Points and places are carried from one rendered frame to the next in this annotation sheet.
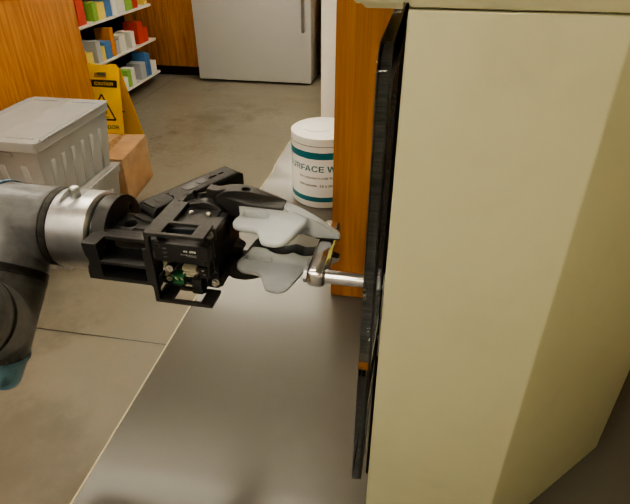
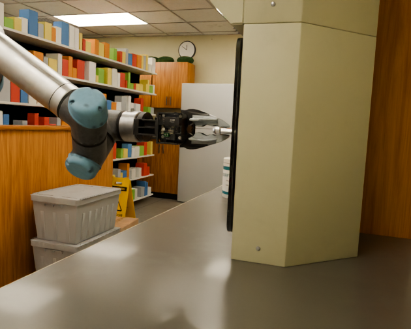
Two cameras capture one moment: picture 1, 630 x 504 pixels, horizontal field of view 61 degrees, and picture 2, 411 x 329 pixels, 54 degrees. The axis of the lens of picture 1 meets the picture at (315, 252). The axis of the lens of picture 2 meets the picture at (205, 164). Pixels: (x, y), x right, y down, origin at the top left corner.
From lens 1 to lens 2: 0.57 m
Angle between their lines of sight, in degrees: 28
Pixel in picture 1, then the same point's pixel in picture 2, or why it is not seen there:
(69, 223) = (129, 116)
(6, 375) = (93, 166)
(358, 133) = not seen: hidden behind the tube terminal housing
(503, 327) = (280, 129)
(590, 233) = (305, 93)
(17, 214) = (111, 114)
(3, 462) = not seen: outside the picture
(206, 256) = (178, 121)
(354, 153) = not seen: hidden behind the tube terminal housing
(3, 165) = (55, 213)
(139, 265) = (152, 126)
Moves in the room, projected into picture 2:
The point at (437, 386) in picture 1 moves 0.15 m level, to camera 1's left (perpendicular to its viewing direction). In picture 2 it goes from (259, 161) to (184, 156)
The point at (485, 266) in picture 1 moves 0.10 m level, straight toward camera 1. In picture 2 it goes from (271, 103) to (251, 99)
